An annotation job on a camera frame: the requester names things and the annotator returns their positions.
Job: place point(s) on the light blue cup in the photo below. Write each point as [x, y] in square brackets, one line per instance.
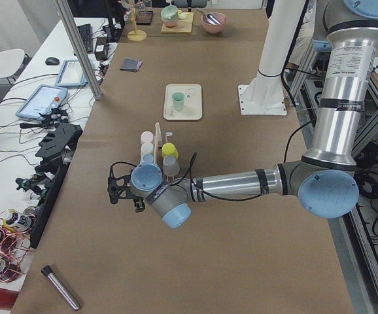
[147, 159]

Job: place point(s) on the grey folded cloth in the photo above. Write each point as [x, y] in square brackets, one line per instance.
[131, 65]

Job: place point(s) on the yellow cup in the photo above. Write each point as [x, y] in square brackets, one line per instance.
[169, 149]

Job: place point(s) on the black computer mouse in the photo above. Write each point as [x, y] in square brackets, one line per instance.
[52, 61]

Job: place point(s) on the black tray with glasses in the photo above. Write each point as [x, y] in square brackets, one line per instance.
[144, 18]

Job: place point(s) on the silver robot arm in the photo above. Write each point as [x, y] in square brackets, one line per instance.
[323, 178]

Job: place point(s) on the metal ice scoop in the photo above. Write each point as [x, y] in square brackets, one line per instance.
[210, 18]

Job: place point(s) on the cream white cup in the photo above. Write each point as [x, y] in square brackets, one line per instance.
[147, 148]

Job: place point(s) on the stacked green bowls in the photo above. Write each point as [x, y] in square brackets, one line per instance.
[170, 16]

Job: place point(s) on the wooden mug tree stand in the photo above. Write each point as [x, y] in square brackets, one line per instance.
[136, 34]

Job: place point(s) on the pink cup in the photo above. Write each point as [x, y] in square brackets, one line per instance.
[146, 137]

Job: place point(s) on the white wire cup rack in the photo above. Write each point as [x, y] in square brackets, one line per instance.
[165, 139]

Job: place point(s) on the blue teach pendant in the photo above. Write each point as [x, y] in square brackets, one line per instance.
[42, 101]
[71, 75]

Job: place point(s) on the cream rabbit tray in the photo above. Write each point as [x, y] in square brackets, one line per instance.
[192, 104]

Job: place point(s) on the white chair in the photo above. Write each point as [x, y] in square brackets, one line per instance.
[10, 62]

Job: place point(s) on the green cup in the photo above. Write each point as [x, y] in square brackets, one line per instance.
[178, 101]

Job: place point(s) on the black keyboard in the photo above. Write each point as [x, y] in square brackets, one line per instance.
[85, 32]

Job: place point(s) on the blue teach pendant near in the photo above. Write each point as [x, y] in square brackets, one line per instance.
[42, 101]

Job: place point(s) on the black metal tube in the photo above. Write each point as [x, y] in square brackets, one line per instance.
[48, 272]

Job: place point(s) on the wooden cutting board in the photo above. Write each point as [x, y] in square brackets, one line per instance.
[182, 27]

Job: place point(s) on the aluminium frame post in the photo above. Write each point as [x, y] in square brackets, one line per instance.
[70, 26]

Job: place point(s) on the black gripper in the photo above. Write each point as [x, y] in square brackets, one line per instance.
[138, 205]

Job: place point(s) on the black foam holder stand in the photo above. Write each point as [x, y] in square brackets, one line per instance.
[65, 135]

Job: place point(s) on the blue teach pendant far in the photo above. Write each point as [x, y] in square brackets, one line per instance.
[71, 75]

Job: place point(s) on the grey cup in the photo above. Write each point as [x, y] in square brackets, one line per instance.
[171, 166]

